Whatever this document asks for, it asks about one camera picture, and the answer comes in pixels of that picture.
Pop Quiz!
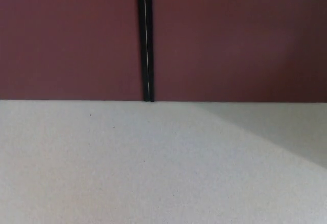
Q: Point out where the plain maroon door leaf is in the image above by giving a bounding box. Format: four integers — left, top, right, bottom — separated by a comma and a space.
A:
0, 0, 144, 102

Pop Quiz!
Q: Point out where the maroon door leaf with handle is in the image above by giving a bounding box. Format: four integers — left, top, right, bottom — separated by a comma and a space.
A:
152, 0, 327, 103

